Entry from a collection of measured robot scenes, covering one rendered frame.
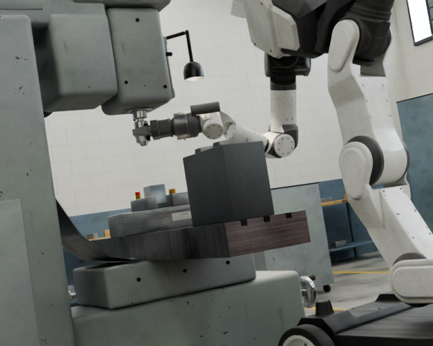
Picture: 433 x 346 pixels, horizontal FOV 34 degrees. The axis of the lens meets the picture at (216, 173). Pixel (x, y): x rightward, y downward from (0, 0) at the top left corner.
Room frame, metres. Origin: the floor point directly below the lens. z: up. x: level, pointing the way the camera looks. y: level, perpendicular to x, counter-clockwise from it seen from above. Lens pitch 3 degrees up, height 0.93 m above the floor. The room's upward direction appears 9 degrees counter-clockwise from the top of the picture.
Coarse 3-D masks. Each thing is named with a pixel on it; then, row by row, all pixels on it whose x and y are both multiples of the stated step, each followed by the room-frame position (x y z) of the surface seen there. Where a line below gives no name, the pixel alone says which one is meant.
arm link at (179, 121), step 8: (184, 112) 2.27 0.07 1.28; (152, 120) 2.23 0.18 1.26; (160, 120) 2.24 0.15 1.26; (168, 120) 2.24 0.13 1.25; (176, 120) 2.24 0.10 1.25; (184, 120) 2.24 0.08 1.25; (152, 128) 2.21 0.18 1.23; (160, 128) 2.24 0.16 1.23; (168, 128) 2.24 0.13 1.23; (176, 128) 2.24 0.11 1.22; (184, 128) 2.24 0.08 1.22; (152, 136) 2.23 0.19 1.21; (160, 136) 2.26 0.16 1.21; (168, 136) 2.29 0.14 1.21; (176, 136) 2.28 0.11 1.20; (184, 136) 2.26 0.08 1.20
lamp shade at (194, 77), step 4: (188, 64) 2.39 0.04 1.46; (192, 64) 2.39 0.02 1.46; (196, 64) 2.39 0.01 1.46; (200, 64) 2.41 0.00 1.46; (184, 68) 2.41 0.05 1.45; (188, 68) 2.39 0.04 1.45; (192, 68) 2.39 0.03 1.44; (196, 68) 2.39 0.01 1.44; (200, 68) 2.40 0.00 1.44; (184, 72) 2.40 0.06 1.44; (188, 72) 2.39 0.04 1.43; (192, 72) 2.38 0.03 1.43; (196, 72) 2.39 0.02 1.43; (200, 72) 2.39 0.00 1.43; (184, 76) 2.40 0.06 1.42; (188, 76) 2.39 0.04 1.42; (192, 76) 2.38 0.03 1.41; (196, 76) 2.39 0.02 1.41; (200, 76) 2.39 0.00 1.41; (184, 80) 2.42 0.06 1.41; (188, 80) 2.45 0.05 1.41; (192, 80) 2.45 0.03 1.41; (196, 80) 2.45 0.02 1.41
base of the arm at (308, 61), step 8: (264, 56) 2.38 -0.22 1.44; (272, 56) 2.28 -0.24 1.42; (296, 56) 2.28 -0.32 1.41; (264, 64) 2.39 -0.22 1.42; (272, 64) 2.28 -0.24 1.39; (280, 64) 2.28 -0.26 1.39; (288, 64) 2.28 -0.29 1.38; (296, 64) 2.28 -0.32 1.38; (304, 64) 2.28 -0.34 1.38; (272, 72) 2.33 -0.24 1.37
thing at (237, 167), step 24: (216, 144) 1.72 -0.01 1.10; (240, 144) 1.70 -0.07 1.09; (192, 168) 1.82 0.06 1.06; (216, 168) 1.71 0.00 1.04; (240, 168) 1.69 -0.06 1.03; (264, 168) 1.72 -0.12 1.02; (192, 192) 1.83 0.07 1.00; (216, 192) 1.72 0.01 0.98; (240, 192) 1.69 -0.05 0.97; (264, 192) 1.72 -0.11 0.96; (192, 216) 1.85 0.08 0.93; (216, 216) 1.74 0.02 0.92; (240, 216) 1.68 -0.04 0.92
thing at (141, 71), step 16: (112, 16) 2.15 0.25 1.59; (128, 16) 2.17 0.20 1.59; (144, 16) 2.20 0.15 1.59; (112, 32) 2.15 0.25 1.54; (128, 32) 2.17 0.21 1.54; (144, 32) 2.20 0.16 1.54; (160, 32) 2.23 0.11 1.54; (112, 48) 2.15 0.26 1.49; (128, 48) 2.17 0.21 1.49; (144, 48) 2.19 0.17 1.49; (160, 48) 2.22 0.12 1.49; (128, 64) 2.16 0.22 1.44; (144, 64) 2.19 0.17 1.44; (160, 64) 2.21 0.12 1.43; (128, 80) 2.16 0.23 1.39; (144, 80) 2.18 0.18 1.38; (160, 80) 2.21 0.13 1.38; (128, 96) 2.15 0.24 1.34; (144, 96) 2.18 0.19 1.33; (160, 96) 2.21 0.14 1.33; (112, 112) 2.26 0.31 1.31
